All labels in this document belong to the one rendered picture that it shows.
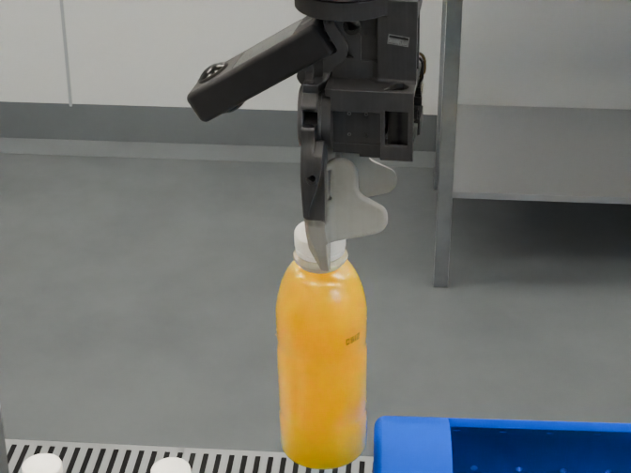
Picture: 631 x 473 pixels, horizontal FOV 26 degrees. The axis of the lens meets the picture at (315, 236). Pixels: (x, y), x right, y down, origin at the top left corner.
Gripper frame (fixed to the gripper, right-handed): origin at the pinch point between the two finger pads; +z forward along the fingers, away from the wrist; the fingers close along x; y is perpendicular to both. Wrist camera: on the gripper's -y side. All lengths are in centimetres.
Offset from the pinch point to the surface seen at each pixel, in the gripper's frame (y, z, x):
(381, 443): 4.5, 20.8, 2.3
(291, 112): -63, 138, 322
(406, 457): 6.7, 20.7, 0.6
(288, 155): -63, 151, 315
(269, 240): -59, 151, 258
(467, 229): -1, 152, 274
